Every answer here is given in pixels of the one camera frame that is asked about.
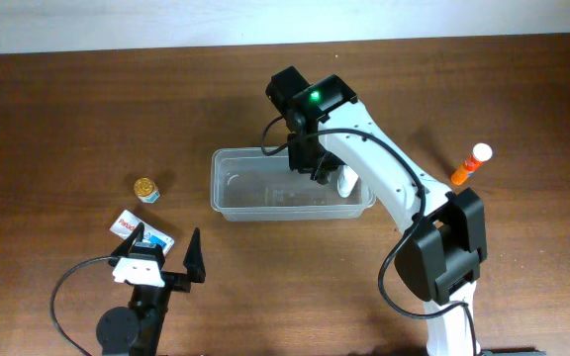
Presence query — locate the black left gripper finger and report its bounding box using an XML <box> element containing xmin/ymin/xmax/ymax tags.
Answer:
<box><xmin>110</xmin><ymin>222</ymin><xmax>144</xmax><ymax>260</ymax></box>
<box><xmin>183</xmin><ymin>227</ymin><xmax>206</xmax><ymax>283</ymax></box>

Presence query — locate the white Panadol medicine box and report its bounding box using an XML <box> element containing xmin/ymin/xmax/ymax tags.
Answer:
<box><xmin>110</xmin><ymin>210</ymin><xmax>175</xmax><ymax>255</ymax></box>

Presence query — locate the white spray bottle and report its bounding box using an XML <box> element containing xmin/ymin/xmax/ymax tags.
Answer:
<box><xmin>337</xmin><ymin>165</ymin><xmax>359</xmax><ymax>198</ymax></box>

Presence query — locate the orange tube white cap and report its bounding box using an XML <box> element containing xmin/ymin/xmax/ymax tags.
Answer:
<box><xmin>450</xmin><ymin>142</ymin><xmax>493</xmax><ymax>186</ymax></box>

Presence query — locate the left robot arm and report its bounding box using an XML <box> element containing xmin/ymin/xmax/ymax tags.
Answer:
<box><xmin>96</xmin><ymin>223</ymin><xmax>206</xmax><ymax>356</ymax></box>

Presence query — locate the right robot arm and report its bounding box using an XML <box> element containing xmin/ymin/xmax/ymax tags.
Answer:
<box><xmin>265</xmin><ymin>66</ymin><xmax>488</xmax><ymax>355</ymax></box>

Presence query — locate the clear plastic container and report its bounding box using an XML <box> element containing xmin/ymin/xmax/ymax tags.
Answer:
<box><xmin>211</xmin><ymin>147</ymin><xmax>376</xmax><ymax>222</ymax></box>

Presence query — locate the small gold-lid jar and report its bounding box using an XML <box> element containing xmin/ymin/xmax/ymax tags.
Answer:
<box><xmin>134</xmin><ymin>177</ymin><xmax>160</xmax><ymax>204</ymax></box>

